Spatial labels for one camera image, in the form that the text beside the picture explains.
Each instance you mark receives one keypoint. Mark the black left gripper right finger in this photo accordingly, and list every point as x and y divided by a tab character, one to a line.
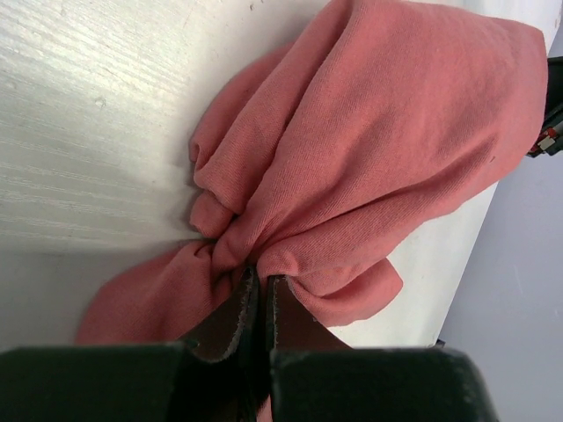
314	376

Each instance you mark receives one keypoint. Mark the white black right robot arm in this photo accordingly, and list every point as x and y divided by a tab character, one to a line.
549	140

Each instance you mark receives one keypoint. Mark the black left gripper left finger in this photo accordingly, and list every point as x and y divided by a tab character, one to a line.
201	376

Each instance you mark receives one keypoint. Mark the salmon pink t shirt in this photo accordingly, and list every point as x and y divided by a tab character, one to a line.
322	156

